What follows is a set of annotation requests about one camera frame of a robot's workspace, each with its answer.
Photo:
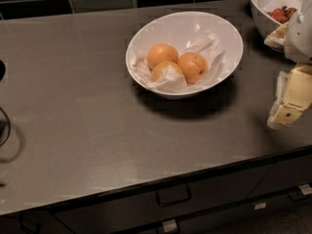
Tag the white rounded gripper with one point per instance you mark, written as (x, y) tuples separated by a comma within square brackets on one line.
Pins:
[(299, 36)]

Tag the orange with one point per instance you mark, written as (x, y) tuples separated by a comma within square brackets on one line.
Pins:
[(167, 69), (194, 67), (159, 53)]

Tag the white bowl with strawberries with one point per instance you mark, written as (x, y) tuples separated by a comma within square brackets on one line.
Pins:
[(260, 9)]

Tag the white bowl with oranges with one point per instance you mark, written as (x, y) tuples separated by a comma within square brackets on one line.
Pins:
[(180, 29)]

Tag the red strawberries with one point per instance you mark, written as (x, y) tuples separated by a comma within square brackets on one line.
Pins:
[(282, 14)]

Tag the dark right drawer front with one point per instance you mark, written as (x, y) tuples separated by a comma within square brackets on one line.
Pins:
[(288, 172)]

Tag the white crumpled paper liner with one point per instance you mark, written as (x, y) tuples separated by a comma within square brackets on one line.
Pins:
[(206, 46)]

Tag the dark drawer front with handle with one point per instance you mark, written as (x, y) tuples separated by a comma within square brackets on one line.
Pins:
[(134, 211)]

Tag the black wire object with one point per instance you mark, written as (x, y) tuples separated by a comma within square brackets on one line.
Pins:
[(5, 123)]

